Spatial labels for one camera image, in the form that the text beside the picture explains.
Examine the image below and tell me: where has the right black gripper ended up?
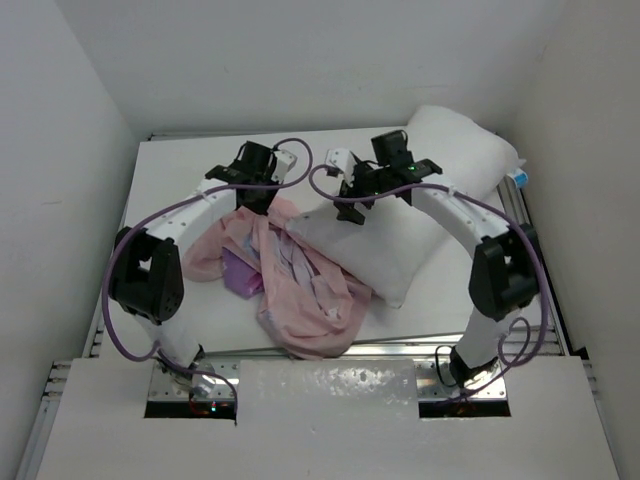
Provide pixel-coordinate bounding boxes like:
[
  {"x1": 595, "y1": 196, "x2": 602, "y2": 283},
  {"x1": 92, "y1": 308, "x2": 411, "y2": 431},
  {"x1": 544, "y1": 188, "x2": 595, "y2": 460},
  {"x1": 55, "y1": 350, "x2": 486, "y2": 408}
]
[{"x1": 333, "y1": 157, "x2": 390, "y2": 224}]

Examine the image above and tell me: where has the white pillow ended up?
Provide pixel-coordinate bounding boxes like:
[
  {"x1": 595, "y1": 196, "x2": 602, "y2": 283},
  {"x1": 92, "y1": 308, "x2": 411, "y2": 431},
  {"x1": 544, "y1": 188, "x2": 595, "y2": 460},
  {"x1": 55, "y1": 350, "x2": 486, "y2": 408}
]
[{"x1": 286, "y1": 105, "x2": 522, "y2": 308}]

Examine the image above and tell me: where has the pink printed pillowcase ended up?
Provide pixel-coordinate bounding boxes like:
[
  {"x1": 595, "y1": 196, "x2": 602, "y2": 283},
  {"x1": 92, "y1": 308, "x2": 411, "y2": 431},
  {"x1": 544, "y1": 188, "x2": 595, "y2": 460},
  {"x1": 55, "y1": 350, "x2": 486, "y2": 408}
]
[{"x1": 182, "y1": 197, "x2": 372, "y2": 360}]

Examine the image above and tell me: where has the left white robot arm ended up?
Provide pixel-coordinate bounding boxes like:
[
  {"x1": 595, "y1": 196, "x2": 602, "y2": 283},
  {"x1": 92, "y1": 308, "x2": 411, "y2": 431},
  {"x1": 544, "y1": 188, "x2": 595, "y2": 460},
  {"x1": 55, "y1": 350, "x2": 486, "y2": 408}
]
[{"x1": 107, "y1": 141, "x2": 297, "y2": 369}]

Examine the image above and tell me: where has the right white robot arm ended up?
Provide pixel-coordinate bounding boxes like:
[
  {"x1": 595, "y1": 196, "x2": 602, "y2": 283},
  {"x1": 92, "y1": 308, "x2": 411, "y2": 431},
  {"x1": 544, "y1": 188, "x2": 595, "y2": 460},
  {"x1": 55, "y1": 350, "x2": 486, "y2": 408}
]
[{"x1": 325, "y1": 130, "x2": 545, "y2": 387}]

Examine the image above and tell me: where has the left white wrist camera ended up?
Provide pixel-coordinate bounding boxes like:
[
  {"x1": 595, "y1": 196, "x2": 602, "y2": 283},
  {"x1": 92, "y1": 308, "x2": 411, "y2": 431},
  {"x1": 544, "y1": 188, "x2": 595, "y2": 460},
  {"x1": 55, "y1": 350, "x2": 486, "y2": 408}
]
[{"x1": 271, "y1": 149, "x2": 297, "y2": 184}]

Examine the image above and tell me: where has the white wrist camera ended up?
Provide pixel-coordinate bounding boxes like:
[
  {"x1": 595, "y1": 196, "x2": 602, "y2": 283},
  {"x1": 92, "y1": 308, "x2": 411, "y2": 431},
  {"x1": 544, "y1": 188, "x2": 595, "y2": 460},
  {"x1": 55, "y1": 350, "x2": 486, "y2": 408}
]
[
  {"x1": 271, "y1": 149, "x2": 297, "y2": 184},
  {"x1": 325, "y1": 148, "x2": 356, "y2": 184}
]

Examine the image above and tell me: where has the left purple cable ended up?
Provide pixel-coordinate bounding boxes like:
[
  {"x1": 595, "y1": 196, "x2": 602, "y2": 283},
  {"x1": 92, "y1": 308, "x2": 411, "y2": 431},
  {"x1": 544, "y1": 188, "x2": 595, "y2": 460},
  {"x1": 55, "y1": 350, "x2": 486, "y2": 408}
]
[{"x1": 101, "y1": 138, "x2": 315, "y2": 416}]

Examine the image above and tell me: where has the purple cable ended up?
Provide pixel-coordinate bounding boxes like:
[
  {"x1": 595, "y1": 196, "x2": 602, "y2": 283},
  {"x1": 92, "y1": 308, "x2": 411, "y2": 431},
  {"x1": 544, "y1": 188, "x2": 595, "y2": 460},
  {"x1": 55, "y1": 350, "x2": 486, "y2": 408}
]
[
  {"x1": 308, "y1": 164, "x2": 551, "y2": 401},
  {"x1": 101, "y1": 138, "x2": 315, "y2": 416}
]

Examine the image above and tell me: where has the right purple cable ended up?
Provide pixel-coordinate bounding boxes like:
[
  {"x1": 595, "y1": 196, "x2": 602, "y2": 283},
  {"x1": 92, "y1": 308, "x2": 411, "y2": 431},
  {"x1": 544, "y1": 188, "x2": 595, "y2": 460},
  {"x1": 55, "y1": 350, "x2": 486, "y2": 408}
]
[{"x1": 308, "y1": 164, "x2": 551, "y2": 401}]

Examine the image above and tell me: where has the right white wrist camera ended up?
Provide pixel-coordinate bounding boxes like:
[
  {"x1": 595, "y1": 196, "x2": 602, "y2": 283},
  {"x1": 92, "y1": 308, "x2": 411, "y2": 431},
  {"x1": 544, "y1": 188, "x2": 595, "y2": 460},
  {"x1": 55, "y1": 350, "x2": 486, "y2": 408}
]
[{"x1": 325, "y1": 148, "x2": 356, "y2": 184}]

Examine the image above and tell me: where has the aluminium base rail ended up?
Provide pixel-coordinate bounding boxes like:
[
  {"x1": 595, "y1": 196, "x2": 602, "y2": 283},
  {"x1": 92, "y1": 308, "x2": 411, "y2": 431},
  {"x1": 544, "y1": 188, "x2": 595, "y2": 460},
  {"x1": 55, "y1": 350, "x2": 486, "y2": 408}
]
[{"x1": 145, "y1": 339, "x2": 509, "y2": 419}]

